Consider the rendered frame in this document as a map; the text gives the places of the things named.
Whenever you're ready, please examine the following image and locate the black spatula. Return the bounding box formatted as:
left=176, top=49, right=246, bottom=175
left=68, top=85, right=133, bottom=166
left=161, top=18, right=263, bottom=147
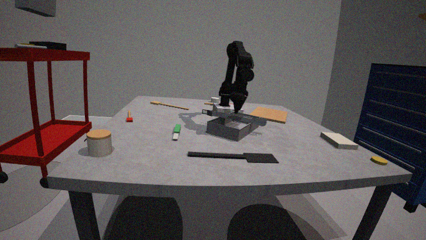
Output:
left=188, top=151, right=279, bottom=163

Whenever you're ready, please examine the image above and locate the dark grey roasting tin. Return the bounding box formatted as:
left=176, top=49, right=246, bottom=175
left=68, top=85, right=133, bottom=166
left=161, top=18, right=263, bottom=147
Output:
left=207, top=112, right=260, bottom=142

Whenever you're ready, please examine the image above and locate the grey cylindrical container with tan lid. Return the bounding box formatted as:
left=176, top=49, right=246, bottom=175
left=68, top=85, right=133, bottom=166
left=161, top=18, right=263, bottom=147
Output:
left=87, top=129, right=112, bottom=157

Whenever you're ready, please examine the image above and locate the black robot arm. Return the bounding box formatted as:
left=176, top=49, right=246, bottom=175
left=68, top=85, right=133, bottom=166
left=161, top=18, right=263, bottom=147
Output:
left=219, top=41, right=254, bottom=107

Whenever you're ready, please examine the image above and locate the yellow flat disc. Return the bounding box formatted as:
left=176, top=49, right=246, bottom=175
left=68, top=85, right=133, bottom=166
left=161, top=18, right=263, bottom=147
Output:
left=371, top=156, right=388, bottom=166

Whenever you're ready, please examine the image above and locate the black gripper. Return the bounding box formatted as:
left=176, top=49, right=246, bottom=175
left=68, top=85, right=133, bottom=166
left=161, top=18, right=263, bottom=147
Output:
left=229, top=79, right=248, bottom=114

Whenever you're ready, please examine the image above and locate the beige flat rectangular block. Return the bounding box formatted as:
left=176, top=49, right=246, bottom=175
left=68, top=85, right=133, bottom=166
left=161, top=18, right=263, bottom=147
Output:
left=320, top=132, right=359, bottom=150

